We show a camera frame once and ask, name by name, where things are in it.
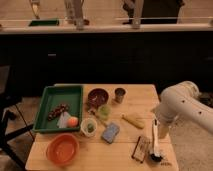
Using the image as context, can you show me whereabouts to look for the black framed eraser block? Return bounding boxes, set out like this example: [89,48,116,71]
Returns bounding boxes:
[131,135,150,163]

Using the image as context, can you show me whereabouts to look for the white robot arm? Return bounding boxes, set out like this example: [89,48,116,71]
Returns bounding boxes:
[152,81,213,139]

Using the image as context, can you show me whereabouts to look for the small metal cup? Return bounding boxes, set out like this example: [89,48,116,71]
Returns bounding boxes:
[115,88,126,103]

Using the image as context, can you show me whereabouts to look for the small green cup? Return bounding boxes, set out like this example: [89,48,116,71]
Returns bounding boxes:
[98,105,110,120]

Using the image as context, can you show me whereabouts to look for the dark red bowl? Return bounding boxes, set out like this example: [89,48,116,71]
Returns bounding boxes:
[88,88,109,108]

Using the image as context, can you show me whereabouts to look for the yellow wooden stick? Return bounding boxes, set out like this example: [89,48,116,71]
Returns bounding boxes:
[122,115,145,129]

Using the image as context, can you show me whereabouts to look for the blue sponge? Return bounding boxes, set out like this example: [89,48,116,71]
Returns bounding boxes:
[101,123,120,144]

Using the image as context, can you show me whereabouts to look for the wooden table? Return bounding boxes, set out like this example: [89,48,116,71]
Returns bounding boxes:
[26,84,179,171]

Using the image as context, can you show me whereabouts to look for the orange ball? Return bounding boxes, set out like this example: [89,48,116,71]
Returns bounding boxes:
[67,116,78,127]

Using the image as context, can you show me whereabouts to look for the dark red grapes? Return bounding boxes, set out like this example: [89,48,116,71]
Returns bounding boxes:
[47,104,69,121]

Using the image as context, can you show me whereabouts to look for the green plastic tray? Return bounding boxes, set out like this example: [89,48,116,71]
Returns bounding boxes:
[33,85,83,133]

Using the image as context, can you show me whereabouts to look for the white plastic piece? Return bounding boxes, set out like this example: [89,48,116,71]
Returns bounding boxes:
[57,112,71,128]

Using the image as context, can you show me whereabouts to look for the orange plastic bowl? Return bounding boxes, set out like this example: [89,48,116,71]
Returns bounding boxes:
[46,133,79,166]

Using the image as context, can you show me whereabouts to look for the green box on counter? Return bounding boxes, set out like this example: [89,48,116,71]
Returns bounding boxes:
[28,19,60,27]

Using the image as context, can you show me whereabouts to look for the black chair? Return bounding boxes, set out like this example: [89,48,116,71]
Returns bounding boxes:
[0,65,33,171]

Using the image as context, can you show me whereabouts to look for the brown handled utensil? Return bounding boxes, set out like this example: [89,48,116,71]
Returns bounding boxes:
[88,109,107,127]

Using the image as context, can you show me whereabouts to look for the white handled dish brush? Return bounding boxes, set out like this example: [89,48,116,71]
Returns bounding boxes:
[149,120,163,162]

